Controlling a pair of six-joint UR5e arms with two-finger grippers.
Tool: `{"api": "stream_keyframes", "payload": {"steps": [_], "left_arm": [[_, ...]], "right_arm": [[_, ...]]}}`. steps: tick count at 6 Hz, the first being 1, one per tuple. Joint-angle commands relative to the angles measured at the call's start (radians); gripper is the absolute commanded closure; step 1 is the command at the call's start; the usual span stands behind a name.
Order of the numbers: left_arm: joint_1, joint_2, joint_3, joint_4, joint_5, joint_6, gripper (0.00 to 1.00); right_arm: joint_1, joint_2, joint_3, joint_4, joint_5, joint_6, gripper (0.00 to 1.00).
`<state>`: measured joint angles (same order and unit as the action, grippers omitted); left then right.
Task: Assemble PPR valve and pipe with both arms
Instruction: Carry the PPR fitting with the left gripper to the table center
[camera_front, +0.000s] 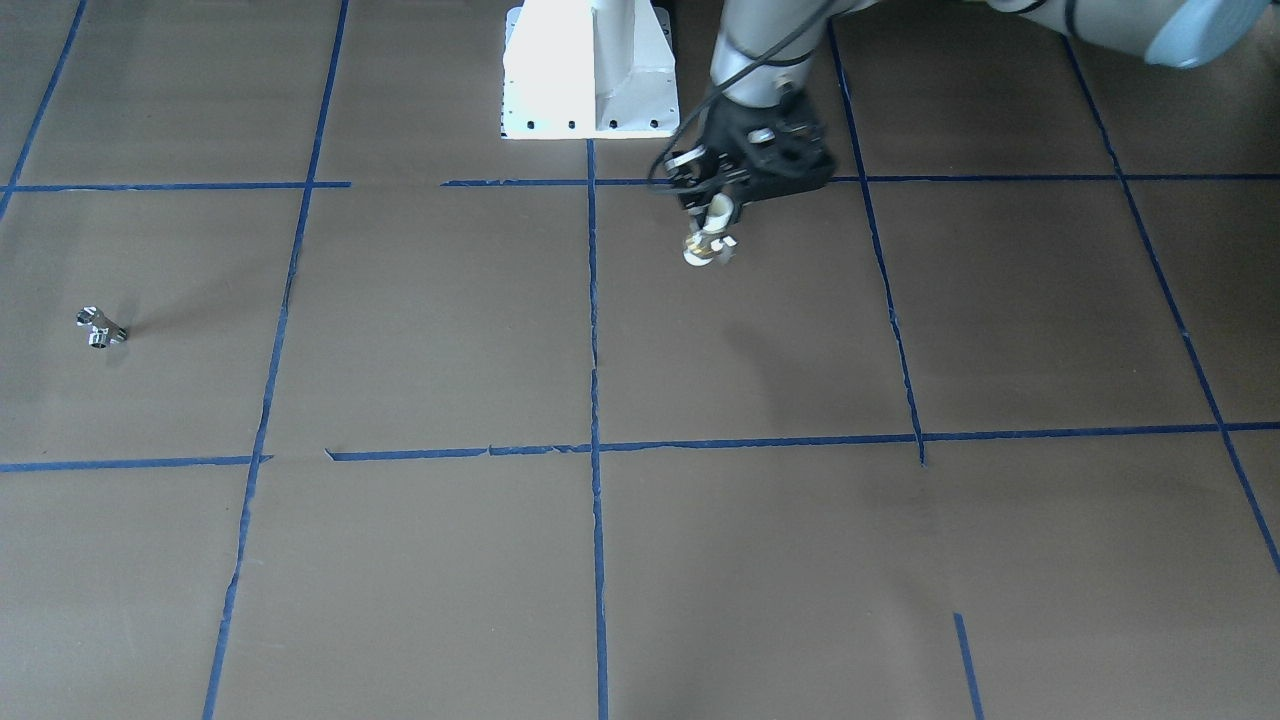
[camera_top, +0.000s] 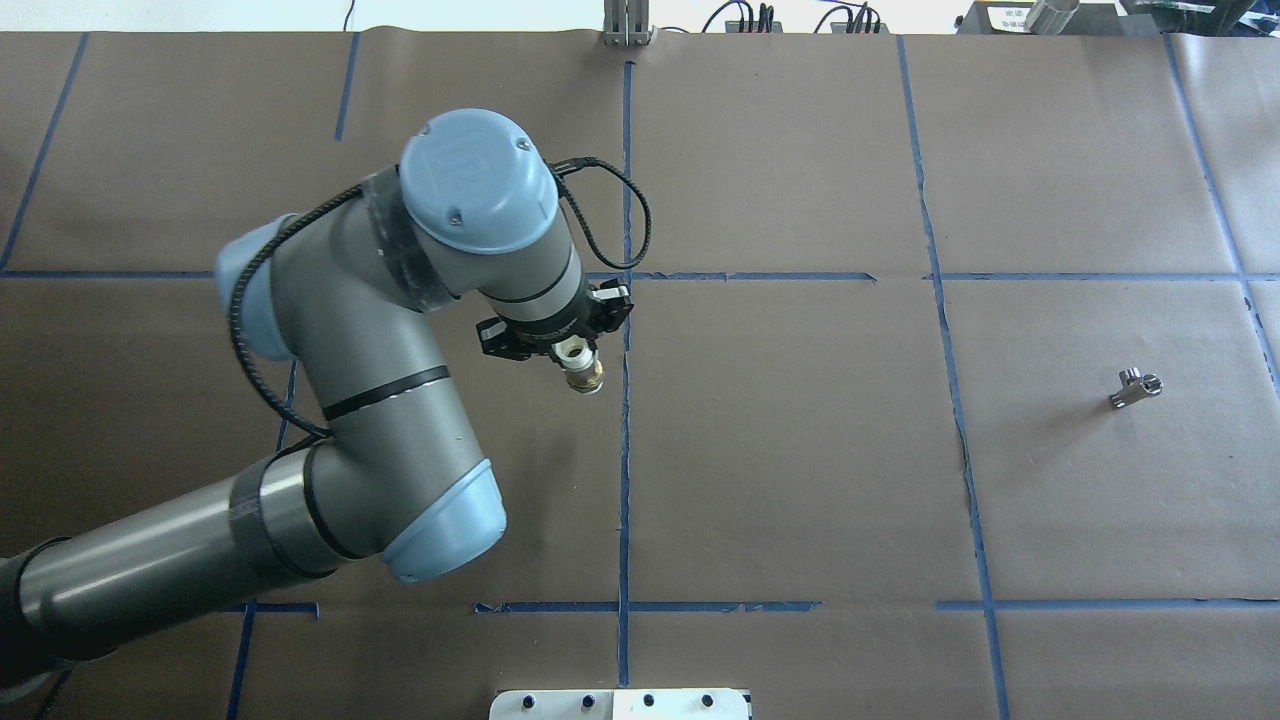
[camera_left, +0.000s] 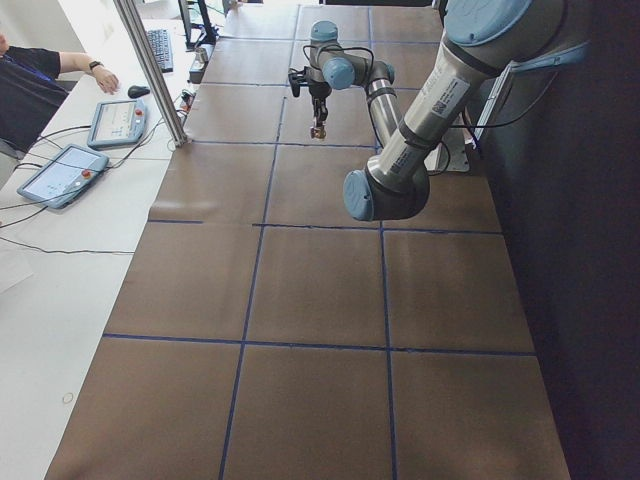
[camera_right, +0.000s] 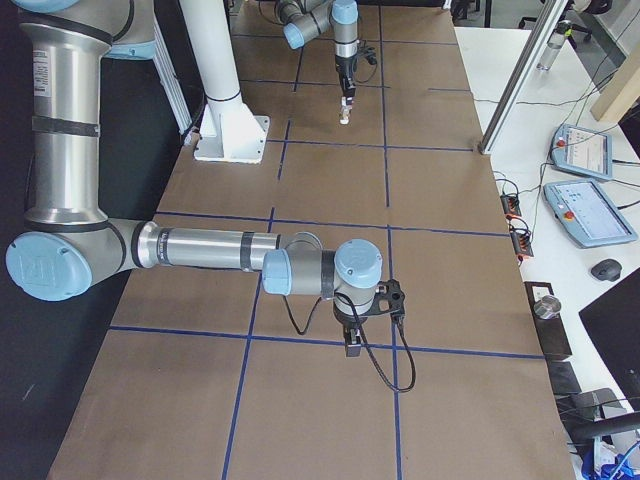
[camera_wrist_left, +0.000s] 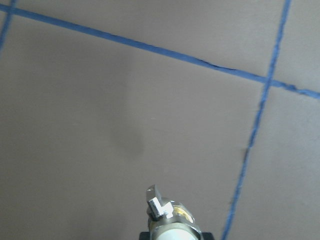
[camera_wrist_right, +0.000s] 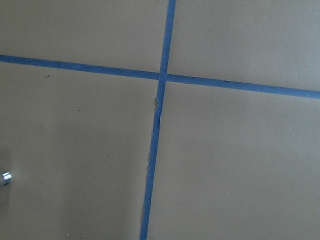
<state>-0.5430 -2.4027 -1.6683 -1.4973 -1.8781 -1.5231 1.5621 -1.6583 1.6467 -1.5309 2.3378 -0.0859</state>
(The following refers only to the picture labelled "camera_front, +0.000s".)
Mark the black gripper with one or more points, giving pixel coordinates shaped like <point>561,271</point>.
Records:
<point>724,139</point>

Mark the white PPR valve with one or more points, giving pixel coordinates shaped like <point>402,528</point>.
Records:
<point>709,240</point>

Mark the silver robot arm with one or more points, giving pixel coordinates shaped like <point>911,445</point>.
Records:
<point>764,46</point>

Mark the chrome pipe fitting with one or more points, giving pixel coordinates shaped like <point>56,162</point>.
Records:
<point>101,330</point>

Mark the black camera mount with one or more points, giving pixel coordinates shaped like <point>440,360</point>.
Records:
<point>788,153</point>

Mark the white pedestal column base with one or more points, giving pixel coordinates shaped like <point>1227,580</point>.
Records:
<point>588,69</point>

